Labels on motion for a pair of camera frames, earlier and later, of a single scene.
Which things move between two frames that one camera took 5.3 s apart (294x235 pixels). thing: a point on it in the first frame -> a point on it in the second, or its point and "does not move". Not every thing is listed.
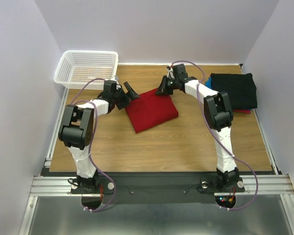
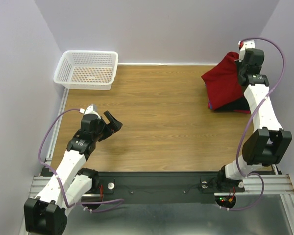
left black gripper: [126, 99] -> [114, 125]
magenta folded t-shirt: [244, 111] does not move
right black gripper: [166, 85] -> [241, 71]
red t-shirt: [150, 110] -> [223, 83]
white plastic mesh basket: [76, 68] does not move
